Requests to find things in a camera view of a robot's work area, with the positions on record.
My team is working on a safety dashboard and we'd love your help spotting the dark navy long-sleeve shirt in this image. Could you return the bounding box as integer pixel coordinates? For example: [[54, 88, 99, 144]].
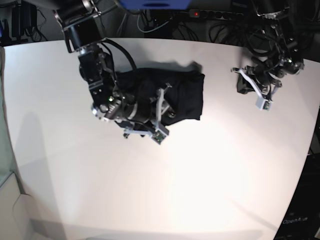
[[117, 62, 205, 126]]

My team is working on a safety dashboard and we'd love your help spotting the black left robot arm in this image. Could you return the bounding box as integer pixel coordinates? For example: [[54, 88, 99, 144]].
[[232, 0, 305, 111]]

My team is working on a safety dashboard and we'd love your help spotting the black OpenArm computer case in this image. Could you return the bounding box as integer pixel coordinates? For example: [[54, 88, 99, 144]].
[[274, 153, 320, 240]]

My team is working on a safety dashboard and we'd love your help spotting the white power strip red switch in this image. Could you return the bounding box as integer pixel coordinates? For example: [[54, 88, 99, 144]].
[[188, 9, 244, 21]]

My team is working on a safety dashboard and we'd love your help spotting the blue box on shelf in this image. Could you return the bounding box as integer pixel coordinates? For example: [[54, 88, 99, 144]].
[[120, 0, 191, 10]]

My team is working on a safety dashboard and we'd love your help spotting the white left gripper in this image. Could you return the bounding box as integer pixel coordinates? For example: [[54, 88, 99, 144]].
[[231, 66, 282, 111]]

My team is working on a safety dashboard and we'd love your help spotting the grey cable on floor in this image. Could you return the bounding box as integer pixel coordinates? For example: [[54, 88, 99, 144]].
[[97, 0, 131, 38]]

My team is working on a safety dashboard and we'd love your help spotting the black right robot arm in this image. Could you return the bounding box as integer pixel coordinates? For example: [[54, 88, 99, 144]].
[[54, 0, 175, 144]]

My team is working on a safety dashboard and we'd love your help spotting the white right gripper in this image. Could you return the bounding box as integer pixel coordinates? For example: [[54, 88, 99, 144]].
[[122, 83, 176, 145]]

